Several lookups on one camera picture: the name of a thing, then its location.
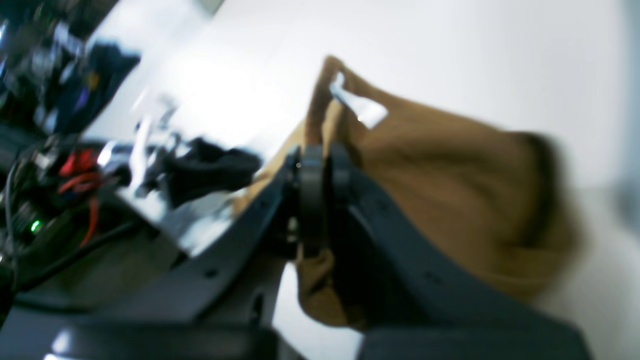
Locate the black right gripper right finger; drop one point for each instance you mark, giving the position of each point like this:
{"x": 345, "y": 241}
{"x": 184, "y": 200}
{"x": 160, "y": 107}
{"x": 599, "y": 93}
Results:
{"x": 418, "y": 304}

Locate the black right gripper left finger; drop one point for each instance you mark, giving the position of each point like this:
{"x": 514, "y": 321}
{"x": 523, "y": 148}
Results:
{"x": 216, "y": 306}

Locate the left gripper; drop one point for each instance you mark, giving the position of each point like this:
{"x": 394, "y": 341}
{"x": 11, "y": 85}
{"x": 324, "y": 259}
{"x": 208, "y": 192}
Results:
{"x": 205, "y": 168}

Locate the brown t-shirt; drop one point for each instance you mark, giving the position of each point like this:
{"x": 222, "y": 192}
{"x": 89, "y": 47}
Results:
{"x": 490, "y": 199}

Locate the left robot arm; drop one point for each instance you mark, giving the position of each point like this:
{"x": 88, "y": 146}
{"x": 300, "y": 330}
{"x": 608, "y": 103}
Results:
{"x": 51, "y": 199}

